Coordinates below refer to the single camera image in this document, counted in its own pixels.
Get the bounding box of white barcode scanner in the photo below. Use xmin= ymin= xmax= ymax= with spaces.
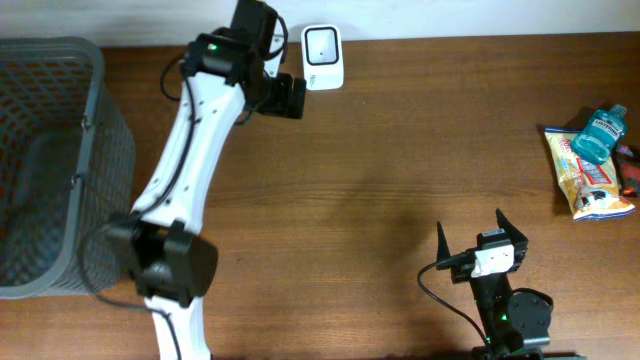
xmin=301 ymin=24 xmax=344 ymax=91

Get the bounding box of grey plastic mesh basket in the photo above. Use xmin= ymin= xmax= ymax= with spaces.
xmin=1 ymin=37 xmax=136 ymax=300

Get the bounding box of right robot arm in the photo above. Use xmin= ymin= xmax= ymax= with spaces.
xmin=436 ymin=210 xmax=554 ymax=359

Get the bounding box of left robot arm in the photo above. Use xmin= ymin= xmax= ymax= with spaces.
xmin=102 ymin=0 xmax=306 ymax=359

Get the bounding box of teal mouthwash bottle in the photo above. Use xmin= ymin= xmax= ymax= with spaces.
xmin=571 ymin=104 xmax=628 ymax=165

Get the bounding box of silver foil snack packet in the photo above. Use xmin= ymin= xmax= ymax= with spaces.
xmin=614 ymin=144 xmax=639 ymax=197

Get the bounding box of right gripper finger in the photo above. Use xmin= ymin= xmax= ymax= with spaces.
xmin=496 ymin=208 xmax=525 ymax=240
xmin=436 ymin=221 xmax=452 ymax=270

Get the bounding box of cream and blue snack bag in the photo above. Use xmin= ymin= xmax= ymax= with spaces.
xmin=544 ymin=127 xmax=635 ymax=221

